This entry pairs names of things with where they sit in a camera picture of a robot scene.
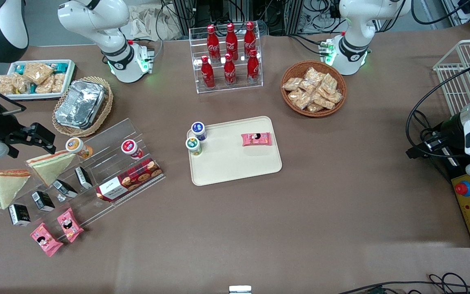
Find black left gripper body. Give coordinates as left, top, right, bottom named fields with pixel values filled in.
left=435, top=114, right=467, bottom=154

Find triangle sandwich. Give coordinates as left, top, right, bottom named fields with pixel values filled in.
left=26, top=150, right=77, bottom=187
left=0, top=169, right=31, bottom=210

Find white rectangular snack tray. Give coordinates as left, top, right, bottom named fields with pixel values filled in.
left=4, top=59, right=76, bottom=100

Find beige plastic tray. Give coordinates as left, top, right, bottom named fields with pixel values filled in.
left=187, top=116, right=283, bottom=187

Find orange lid snack cup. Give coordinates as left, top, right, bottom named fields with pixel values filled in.
left=65, top=137, right=93, bottom=160

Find stacked foil containers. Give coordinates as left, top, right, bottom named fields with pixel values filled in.
left=55, top=80, right=107, bottom=129

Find small black box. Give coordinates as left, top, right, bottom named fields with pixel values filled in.
left=31, top=191, right=55, bottom=212
left=74, top=166, right=93, bottom=189
left=53, top=180, right=78, bottom=198
left=8, top=204, right=31, bottom=226

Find clear acrylic stepped shelf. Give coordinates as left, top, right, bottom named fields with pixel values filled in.
left=0, top=118, right=166, bottom=230

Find oval wicker basket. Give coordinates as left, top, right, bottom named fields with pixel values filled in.
left=52, top=76, right=114, bottom=137

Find red lid snack cup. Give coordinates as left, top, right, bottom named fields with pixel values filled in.
left=121, top=139, right=144, bottom=160

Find pink snack packet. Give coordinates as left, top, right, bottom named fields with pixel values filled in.
left=57, top=208, right=84, bottom=243
left=30, top=223, right=64, bottom=257
left=241, top=132, right=272, bottom=147

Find red tartan cookie box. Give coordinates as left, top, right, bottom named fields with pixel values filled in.
left=96, top=158, right=163, bottom=202

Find round brown wicker basket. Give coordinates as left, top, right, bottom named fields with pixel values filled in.
left=281, top=60, right=347, bottom=118

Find green lid snack cup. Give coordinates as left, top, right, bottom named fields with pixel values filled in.
left=185, top=137, right=203, bottom=156

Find white crumpled plastic sheet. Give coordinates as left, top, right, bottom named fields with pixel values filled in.
left=125, top=4, right=182, bottom=41

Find blue lid snack cup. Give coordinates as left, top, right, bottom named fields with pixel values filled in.
left=191, top=122, right=208, bottom=142

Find red cola bottle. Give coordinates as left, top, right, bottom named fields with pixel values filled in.
left=225, top=23, right=238, bottom=61
left=247, top=49, right=260, bottom=83
left=206, top=24, right=220, bottom=62
left=244, top=21, right=257, bottom=58
left=223, top=53, right=236, bottom=86
left=201, top=56, right=215, bottom=89

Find clear acrylic bottle rack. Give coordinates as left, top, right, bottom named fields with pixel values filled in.
left=189, top=21, right=263, bottom=94

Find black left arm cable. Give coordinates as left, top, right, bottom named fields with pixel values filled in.
left=406, top=65, right=470, bottom=160

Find white wire basket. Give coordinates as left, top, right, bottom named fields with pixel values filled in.
left=432, top=39, right=470, bottom=117

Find black floor cables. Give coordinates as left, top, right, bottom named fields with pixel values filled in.
left=337, top=273, right=470, bottom=294

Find black base cable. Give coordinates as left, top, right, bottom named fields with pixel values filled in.
left=286, top=33, right=329, bottom=56

